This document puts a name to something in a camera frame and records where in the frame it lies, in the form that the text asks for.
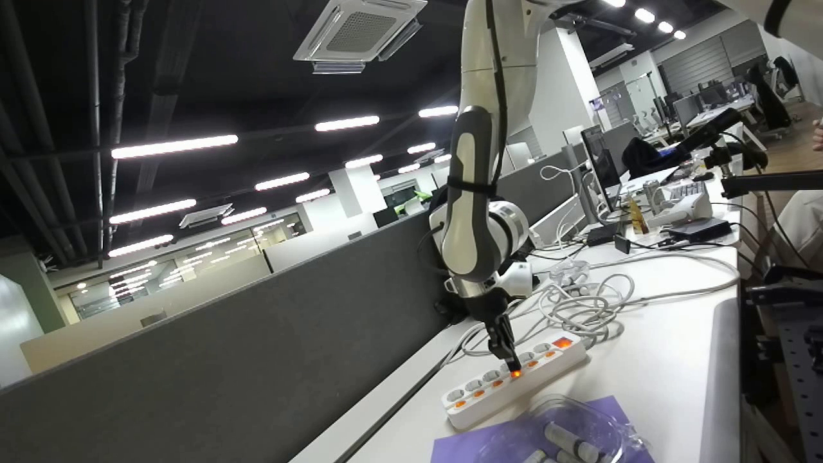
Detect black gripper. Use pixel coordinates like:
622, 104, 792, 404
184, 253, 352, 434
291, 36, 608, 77
465, 288, 527, 375

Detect white power strip orange switches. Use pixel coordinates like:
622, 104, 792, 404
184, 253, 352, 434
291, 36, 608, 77
440, 334, 594, 434

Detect purple mat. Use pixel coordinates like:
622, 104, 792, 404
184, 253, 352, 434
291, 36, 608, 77
431, 393, 658, 463

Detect large grey marker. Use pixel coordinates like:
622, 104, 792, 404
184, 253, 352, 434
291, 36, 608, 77
543, 419, 613, 463

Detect black backpack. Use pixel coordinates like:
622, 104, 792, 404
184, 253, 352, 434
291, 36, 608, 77
428, 182, 473, 323

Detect black computer monitor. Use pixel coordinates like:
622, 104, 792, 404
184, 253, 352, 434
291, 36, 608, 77
580, 124, 622, 220

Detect black flat box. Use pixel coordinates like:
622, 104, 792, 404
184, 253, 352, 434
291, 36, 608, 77
667, 216, 734, 245

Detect white desktop device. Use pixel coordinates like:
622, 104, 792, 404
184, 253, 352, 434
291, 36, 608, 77
645, 179, 717, 231

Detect black office chair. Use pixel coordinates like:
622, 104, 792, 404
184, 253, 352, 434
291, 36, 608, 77
621, 135, 689, 181

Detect grey desk partition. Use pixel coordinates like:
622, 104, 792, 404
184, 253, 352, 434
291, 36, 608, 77
0, 157, 594, 463

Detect black horizontal bar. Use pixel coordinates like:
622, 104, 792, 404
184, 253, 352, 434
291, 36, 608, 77
717, 168, 823, 200

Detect ceiling air conditioner cassette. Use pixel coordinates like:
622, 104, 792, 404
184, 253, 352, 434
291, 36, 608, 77
291, 0, 431, 77

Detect white coiled cable bundle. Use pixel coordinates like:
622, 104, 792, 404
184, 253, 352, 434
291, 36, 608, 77
460, 254, 640, 361

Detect thin white cable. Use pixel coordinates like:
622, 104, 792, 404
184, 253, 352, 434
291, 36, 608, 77
590, 243, 743, 311

